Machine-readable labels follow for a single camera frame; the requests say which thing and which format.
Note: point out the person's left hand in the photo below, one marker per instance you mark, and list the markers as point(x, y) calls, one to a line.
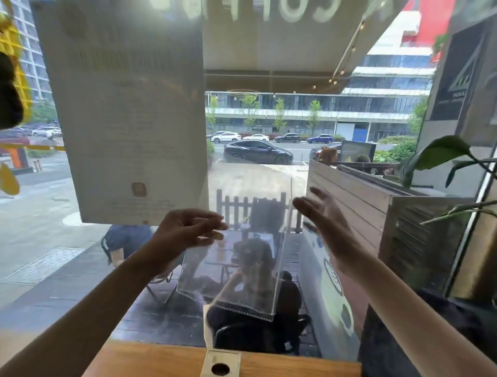
point(178, 237)

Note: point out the person's right hand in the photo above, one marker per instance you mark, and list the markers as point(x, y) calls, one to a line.
point(334, 233)

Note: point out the clear plastic zip bag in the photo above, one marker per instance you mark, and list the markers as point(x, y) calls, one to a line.
point(248, 279)

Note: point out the wooden tissue box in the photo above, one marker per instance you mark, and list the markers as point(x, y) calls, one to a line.
point(219, 359)

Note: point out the person's left forearm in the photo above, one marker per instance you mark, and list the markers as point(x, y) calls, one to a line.
point(77, 322)

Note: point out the black metal folding chair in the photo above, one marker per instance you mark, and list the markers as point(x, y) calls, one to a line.
point(159, 289)

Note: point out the dark wooden picket fence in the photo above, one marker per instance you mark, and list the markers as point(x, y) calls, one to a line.
point(233, 209)

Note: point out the black fabric folding chair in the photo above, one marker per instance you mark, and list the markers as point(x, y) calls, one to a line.
point(268, 215)

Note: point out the dark car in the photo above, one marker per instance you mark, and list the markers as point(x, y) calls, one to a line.
point(315, 152)

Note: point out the dark grey panel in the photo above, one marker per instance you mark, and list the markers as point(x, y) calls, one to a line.
point(357, 151)

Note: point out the blue car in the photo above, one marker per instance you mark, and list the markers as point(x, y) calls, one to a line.
point(320, 138)

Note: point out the black suv car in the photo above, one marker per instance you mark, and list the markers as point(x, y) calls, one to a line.
point(288, 138)

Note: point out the white car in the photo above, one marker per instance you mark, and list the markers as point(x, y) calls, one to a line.
point(46, 131)
point(226, 137)
point(256, 138)

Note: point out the black sedan car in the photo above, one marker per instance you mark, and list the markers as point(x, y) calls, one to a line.
point(256, 151)

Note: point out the black backpack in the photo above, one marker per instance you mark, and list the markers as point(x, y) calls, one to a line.
point(380, 341)

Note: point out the black chair wooden armrest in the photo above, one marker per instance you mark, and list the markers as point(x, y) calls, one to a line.
point(240, 338)

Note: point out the small street tree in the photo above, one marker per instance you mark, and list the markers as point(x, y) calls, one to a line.
point(213, 110)
point(250, 106)
point(313, 112)
point(279, 110)

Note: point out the beige paper window poster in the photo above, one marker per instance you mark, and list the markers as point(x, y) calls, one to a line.
point(128, 116)

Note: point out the green leafy plant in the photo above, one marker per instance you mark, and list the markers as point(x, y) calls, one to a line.
point(438, 151)

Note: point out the glass office building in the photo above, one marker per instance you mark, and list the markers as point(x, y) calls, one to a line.
point(380, 105)

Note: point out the orange barrier gate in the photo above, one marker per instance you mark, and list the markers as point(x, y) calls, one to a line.
point(17, 159)

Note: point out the black framed poster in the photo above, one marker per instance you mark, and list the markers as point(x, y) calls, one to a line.
point(460, 77)

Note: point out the yellow mesh decoration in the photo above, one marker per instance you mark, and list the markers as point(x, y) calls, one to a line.
point(17, 50)

